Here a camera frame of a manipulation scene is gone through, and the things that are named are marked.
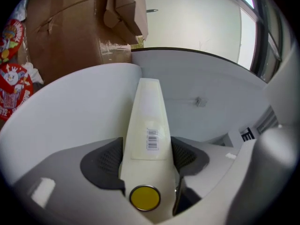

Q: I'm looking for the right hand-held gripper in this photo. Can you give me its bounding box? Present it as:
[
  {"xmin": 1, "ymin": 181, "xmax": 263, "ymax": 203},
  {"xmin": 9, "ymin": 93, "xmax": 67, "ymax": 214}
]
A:
[{"xmin": 228, "ymin": 125, "xmax": 298, "ymax": 225}]

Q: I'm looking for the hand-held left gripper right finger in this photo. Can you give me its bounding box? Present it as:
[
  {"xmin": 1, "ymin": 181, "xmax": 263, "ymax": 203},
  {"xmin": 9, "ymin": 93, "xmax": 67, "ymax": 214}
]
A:
[{"xmin": 171, "ymin": 136, "xmax": 253, "ymax": 225}]

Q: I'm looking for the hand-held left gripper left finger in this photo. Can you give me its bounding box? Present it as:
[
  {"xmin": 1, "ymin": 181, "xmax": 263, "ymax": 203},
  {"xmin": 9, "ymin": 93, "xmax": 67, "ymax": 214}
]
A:
[{"xmin": 10, "ymin": 136, "xmax": 146, "ymax": 225}]

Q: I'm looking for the cream rectangular box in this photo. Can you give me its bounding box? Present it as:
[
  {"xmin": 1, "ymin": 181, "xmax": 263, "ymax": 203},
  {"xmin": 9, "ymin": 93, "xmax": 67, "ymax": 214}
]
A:
[{"xmin": 118, "ymin": 77, "xmax": 180, "ymax": 224}]

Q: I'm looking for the grey slatted vent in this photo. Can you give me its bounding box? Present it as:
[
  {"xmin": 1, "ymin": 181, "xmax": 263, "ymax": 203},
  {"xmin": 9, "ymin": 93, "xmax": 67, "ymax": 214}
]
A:
[{"xmin": 256, "ymin": 106, "xmax": 278, "ymax": 135}]

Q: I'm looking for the white table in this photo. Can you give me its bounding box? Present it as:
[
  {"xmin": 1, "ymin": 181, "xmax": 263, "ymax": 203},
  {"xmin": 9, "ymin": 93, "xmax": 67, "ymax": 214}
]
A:
[{"xmin": 0, "ymin": 63, "xmax": 143, "ymax": 189}]

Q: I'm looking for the red printed packet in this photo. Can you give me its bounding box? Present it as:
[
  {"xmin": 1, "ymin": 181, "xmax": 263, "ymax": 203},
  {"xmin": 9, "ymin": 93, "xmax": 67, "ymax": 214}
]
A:
[
  {"xmin": 0, "ymin": 63, "xmax": 35, "ymax": 121},
  {"xmin": 0, "ymin": 19, "xmax": 25, "ymax": 64}
]

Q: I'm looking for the large taped cardboard box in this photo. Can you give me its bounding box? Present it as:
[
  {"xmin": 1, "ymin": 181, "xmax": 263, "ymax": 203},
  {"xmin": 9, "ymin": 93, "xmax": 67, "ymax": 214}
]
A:
[{"xmin": 25, "ymin": 0, "xmax": 132, "ymax": 84}]

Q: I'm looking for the small cardboard box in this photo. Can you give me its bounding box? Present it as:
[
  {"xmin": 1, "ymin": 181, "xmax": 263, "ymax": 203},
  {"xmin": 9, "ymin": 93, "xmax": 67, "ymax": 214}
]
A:
[{"xmin": 103, "ymin": 0, "xmax": 150, "ymax": 42}]

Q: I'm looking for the white wall outlet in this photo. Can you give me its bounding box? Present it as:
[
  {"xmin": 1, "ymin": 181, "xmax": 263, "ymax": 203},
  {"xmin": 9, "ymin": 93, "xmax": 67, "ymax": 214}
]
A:
[{"xmin": 195, "ymin": 97, "xmax": 209, "ymax": 107}]

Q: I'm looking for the white cable conduit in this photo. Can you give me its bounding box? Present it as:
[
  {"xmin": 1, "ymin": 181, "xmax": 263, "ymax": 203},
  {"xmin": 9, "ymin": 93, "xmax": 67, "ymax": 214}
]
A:
[{"xmin": 164, "ymin": 98, "xmax": 196, "ymax": 103}]

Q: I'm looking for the dark window frame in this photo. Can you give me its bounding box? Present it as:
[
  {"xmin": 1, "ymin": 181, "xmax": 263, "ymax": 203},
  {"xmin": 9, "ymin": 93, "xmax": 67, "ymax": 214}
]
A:
[{"xmin": 225, "ymin": 0, "xmax": 290, "ymax": 84}]

